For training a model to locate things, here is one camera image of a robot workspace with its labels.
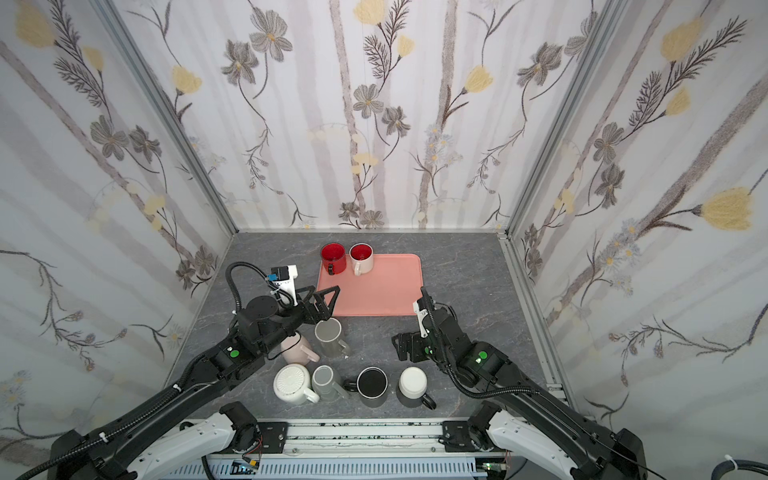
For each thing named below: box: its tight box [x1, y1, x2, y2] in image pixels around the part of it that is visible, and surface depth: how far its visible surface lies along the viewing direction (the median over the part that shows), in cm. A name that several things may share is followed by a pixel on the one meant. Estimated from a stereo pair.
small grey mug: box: [311, 364, 349, 402], surface depth 77 cm
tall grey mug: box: [314, 317, 351, 358], surface depth 84 cm
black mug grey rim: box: [343, 366, 389, 409], surface depth 77 cm
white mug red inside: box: [348, 242, 374, 277], surface depth 106 cm
